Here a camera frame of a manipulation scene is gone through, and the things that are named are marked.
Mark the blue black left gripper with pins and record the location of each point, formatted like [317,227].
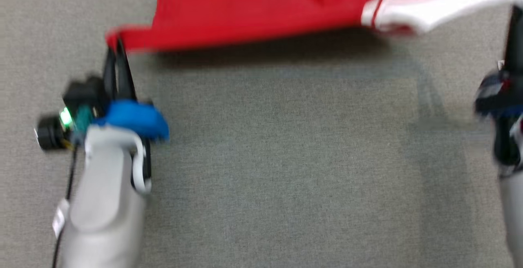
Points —
[135,119]

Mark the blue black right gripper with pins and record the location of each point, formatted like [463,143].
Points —
[500,94]

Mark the red and white garment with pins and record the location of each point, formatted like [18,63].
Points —
[253,10]

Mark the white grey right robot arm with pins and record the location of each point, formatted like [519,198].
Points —
[512,202]

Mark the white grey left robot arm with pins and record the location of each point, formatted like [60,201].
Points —
[102,202]

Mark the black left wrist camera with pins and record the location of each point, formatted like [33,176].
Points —
[81,92]

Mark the teal left camera connector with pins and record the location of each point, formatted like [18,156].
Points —
[85,117]

